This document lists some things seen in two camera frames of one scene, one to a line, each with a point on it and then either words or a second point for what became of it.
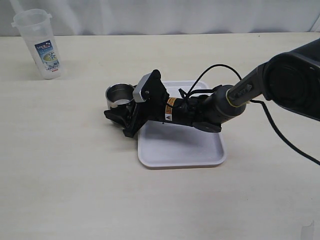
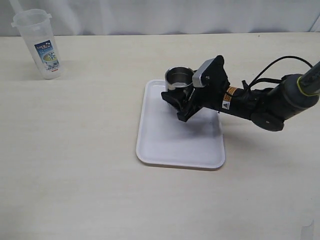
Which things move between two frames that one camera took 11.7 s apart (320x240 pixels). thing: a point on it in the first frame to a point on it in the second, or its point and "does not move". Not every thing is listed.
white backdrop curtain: x=104 y=17 does not move
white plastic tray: x=162 y=144 does not move
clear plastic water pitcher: x=36 y=26 does not move
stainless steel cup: x=119 y=93 to x=178 y=77
